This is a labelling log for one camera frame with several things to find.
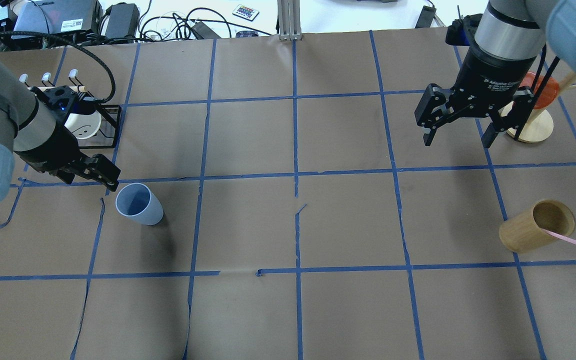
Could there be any white mug right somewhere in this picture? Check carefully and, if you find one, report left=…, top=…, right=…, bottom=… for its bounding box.
left=64, top=112, right=103, bottom=140

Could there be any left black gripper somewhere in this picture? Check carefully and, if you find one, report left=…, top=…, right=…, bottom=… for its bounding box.
left=15, top=125, right=121, bottom=192

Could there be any wooden mug tree stand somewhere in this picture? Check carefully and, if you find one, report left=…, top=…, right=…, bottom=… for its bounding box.
left=518, top=71, right=576, bottom=143

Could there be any light blue cup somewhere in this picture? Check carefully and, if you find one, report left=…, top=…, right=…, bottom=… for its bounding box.
left=115, top=183, right=164, bottom=226

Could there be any pink chopstick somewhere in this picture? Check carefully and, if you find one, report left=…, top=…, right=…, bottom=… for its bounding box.
left=541, top=228, right=576, bottom=246

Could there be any aluminium frame post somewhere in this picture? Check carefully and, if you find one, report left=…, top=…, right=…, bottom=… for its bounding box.
left=277, top=0, right=303, bottom=41

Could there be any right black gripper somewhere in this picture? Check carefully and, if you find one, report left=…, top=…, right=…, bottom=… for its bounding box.
left=414, top=47, right=537, bottom=149

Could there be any orange cup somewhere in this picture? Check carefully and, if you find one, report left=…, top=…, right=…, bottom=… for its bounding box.
left=519, top=71, right=560, bottom=110

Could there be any small remote control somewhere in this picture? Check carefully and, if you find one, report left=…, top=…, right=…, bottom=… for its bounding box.
left=231, top=4, right=260, bottom=22

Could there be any black wire mug rack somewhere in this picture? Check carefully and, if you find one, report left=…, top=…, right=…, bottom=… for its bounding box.
left=18, top=68, right=122, bottom=150

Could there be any black power brick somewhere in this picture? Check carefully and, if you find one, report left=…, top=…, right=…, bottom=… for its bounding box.
left=103, top=2, right=140, bottom=39

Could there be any bamboo cylinder holder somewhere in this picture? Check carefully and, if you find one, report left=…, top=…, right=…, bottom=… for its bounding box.
left=498, top=199, right=576, bottom=255

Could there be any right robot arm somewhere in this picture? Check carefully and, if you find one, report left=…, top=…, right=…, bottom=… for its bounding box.
left=414, top=0, right=576, bottom=148

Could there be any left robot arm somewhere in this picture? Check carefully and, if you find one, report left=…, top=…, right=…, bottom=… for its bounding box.
left=0, top=61, right=121, bottom=202

